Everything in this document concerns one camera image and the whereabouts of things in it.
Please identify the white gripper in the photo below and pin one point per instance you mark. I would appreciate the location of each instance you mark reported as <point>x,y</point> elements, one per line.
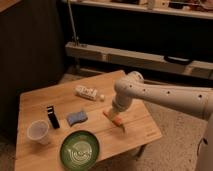
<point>119,104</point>

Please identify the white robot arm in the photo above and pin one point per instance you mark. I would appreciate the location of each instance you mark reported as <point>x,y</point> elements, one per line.
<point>196,101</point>

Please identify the blue sponge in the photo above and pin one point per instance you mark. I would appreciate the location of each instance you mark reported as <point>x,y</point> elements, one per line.
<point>76,117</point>

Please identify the white plastic bottle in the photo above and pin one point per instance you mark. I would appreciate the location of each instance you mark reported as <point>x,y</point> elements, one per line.
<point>89,93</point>

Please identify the green patterned bowl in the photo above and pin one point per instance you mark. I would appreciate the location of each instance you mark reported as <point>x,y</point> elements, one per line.
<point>79,151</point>

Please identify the black rectangular block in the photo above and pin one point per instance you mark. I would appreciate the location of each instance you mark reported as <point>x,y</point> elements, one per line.
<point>52,117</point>

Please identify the clear plastic cup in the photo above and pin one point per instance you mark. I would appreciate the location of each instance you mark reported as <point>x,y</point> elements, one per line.
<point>38,131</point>

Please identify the metal pole stand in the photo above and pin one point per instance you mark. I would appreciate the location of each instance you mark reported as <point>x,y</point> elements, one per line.
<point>75,37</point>

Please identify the upper wooden shelf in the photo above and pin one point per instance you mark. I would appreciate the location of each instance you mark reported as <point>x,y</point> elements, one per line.
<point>139,8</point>

